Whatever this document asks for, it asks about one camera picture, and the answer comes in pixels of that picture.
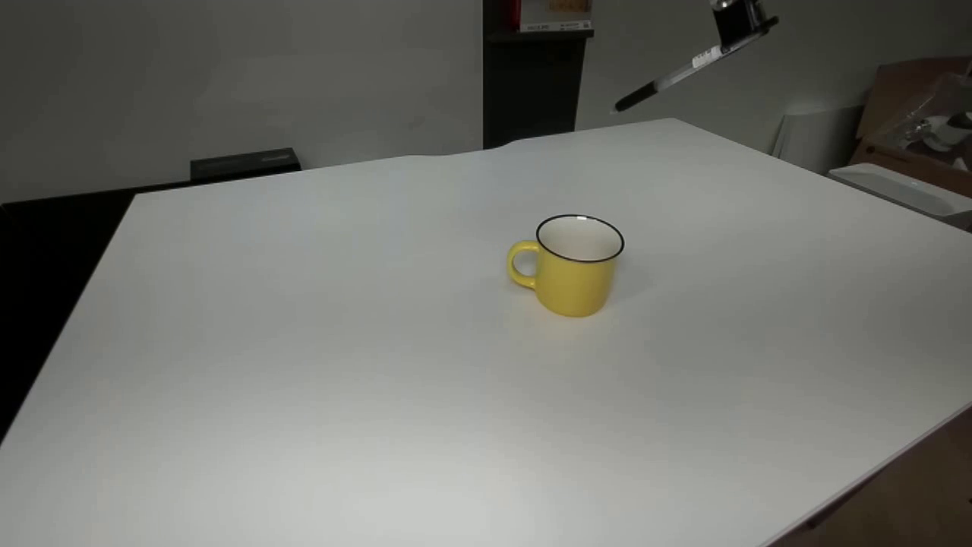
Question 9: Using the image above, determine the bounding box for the black ballpoint pen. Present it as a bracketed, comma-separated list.
[612, 13, 783, 117]

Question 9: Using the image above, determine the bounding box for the white bin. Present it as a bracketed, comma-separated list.
[773, 99, 866, 177]

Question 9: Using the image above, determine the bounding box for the red and white poster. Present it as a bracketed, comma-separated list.
[515, 0, 594, 33]

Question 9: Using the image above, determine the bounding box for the brown cardboard box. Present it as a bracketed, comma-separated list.
[849, 55, 972, 202]

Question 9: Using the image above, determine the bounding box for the black pillar panel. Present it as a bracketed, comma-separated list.
[479, 0, 594, 151]

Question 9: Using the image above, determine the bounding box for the yellow enamel mug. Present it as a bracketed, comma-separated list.
[505, 210, 628, 324]

